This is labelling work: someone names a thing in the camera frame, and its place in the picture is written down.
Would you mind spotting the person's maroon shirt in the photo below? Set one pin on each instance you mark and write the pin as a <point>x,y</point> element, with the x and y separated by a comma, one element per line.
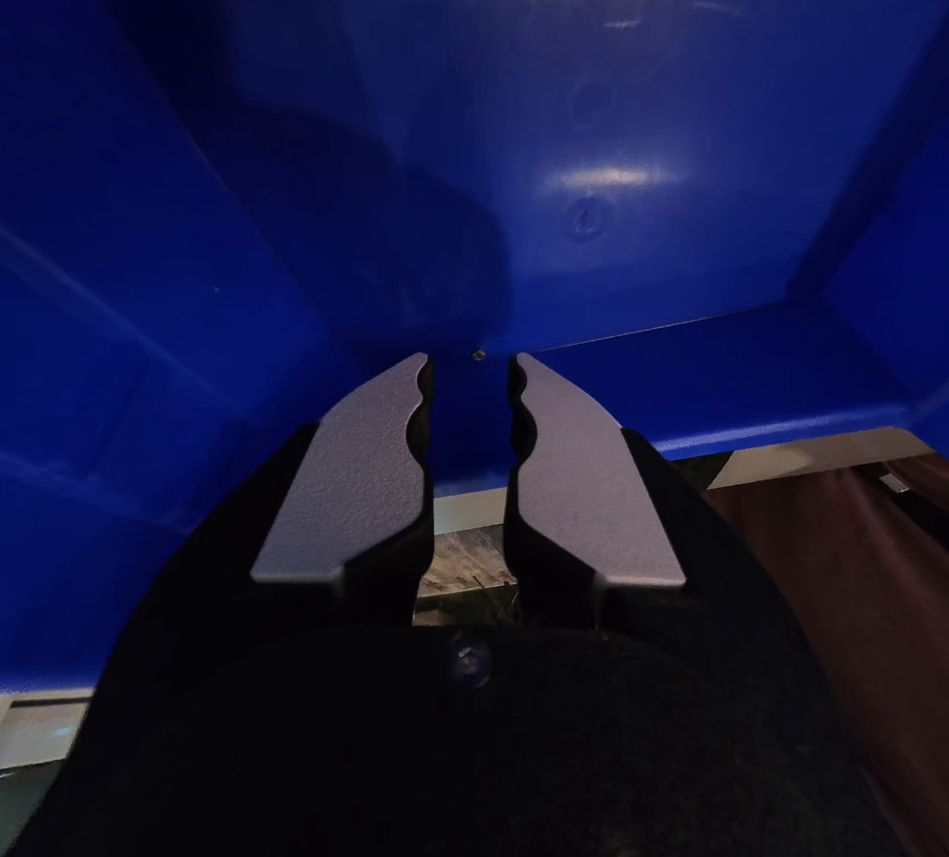
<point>852,575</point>

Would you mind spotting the blue divided plastic bin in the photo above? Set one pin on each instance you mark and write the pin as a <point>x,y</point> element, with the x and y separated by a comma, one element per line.
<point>222,204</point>

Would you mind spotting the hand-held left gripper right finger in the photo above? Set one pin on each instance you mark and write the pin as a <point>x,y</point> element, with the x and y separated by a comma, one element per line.
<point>593,493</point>

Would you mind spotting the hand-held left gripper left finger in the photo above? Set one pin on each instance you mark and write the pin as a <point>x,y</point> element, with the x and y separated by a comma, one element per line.
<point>348,493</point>

